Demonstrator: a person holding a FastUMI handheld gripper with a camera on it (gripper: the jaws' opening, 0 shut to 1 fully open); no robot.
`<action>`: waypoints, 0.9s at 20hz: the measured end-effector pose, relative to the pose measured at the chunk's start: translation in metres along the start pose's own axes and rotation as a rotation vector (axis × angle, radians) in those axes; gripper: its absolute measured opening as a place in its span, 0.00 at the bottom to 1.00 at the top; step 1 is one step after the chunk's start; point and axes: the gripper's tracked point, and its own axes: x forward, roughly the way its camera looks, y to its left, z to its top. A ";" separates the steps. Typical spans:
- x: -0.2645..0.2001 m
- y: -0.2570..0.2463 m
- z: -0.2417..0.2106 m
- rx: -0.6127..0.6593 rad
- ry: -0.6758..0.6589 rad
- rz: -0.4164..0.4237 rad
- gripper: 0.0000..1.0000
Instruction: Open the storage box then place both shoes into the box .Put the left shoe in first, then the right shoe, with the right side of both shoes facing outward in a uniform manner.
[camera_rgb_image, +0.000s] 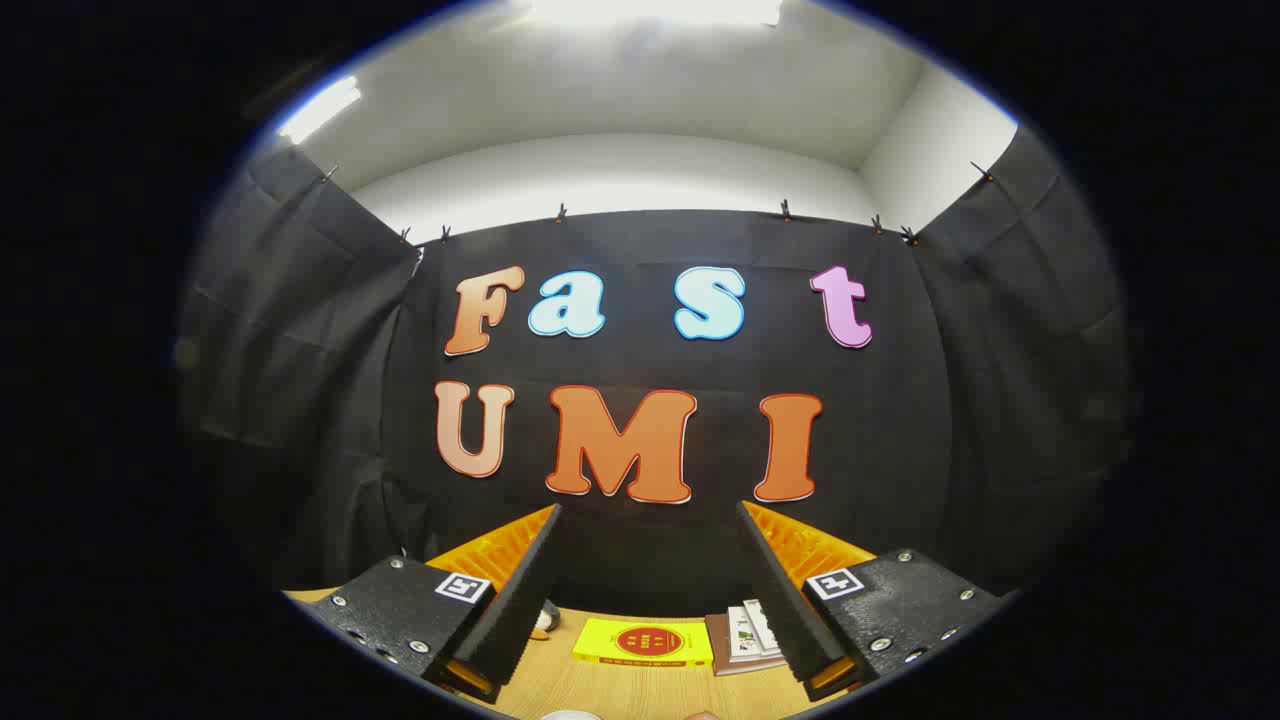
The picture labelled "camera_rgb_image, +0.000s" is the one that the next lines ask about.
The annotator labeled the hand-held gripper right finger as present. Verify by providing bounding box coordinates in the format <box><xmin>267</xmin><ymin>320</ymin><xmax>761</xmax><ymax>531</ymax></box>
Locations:
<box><xmin>737</xmin><ymin>500</ymin><xmax>1006</xmax><ymax>701</ymax></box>

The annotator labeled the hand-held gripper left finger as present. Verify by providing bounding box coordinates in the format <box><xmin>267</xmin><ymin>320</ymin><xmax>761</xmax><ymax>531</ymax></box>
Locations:
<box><xmin>300</xmin><ymin>503</ymin><xmax>563</xmax><ymax>704</ymax></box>

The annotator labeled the white illustrated book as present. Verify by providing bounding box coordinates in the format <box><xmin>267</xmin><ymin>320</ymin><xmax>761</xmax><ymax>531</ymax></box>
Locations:
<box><xmin>725</xmin><ymin>604</ymin><xmax>771</xmax><ymax>659</ymax></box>
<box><xmin>743</xmin><ymin>598</ymin><xmax>783</xmax><ymax>651</ymax></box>

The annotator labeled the yellow book with red circle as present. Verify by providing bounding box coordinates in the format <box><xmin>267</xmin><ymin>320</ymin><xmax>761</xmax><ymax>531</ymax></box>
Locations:
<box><xmin>572</xmin><ymin>617</ymin><xmax>714</xmax><ymax>668</ymax></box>

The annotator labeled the row of black cloth clips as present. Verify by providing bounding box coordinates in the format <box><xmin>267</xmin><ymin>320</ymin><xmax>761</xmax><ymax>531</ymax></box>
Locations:
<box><xmin>320</xmin><ymin>160</ymin><xmax>996</xmax><ymax>246</ymax></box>

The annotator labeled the ceiling light panel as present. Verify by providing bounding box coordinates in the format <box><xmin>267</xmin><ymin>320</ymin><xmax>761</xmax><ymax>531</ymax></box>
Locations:
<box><xmin>278</xmin><ymin>75</ymin><xmax>363</xmax><ymax>146</ymax></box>
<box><xmin>520</xmin><ymin>0</ymin><xmax>786</xmax><ymax>29</ymax></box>

